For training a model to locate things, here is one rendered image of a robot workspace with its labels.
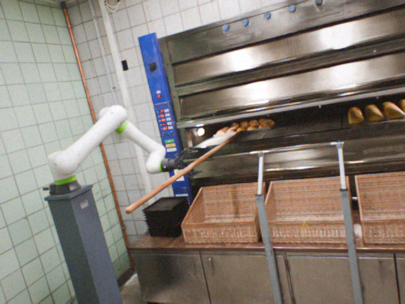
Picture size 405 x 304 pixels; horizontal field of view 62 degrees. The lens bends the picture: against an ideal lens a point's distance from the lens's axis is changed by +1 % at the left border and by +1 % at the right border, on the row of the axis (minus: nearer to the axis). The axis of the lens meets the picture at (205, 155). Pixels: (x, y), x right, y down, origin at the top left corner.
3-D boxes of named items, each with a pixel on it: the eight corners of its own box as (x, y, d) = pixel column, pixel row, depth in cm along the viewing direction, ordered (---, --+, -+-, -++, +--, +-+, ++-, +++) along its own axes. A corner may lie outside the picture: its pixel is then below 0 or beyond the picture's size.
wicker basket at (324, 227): (276, 213, 264) (269, 180, 258) (354, 211, 240) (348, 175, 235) (261, 244, 220) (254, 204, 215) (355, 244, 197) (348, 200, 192)
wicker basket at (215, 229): (207, 216, 287) (200, 186, 282) (271, 213, 265) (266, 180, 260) (183, 244, 243) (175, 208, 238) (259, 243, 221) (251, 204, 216)
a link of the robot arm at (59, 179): (57, 186, 194) (48, 154, 190) (52, 183, 207) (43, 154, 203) (80, 179, 201) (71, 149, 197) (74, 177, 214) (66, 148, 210)
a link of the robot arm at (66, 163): (50, 164, 178) (120, 99, 198) (45, 163, 192) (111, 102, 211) (69, 180, 184) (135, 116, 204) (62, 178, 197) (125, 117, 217)
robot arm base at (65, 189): (37, 197, 207) (34, 187, 206) (56, 189, 220) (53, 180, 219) (69, 194, 196) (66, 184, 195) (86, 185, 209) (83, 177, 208)
